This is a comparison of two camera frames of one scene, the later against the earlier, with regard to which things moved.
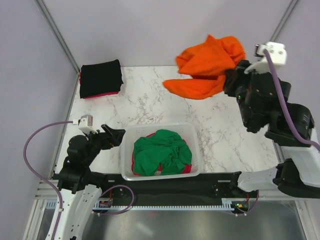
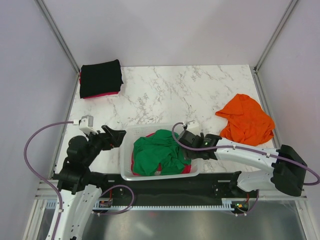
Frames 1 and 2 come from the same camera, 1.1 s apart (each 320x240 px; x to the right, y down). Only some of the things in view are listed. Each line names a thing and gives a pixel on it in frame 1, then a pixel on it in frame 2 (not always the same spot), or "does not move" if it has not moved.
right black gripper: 233,74 -> 191,155
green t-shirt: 163,147 does not move
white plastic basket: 132,131 does not move
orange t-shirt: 205,65 -> 246,122
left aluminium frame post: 49,19 does not move
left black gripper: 115,140 does not move
